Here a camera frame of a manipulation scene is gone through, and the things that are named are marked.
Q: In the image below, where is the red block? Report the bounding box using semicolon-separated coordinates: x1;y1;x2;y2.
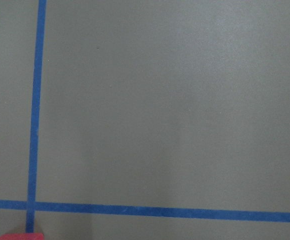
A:
0;233;45;240

